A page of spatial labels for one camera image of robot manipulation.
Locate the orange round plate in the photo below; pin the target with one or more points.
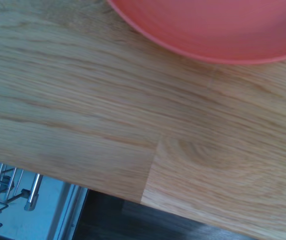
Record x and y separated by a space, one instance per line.
208 27

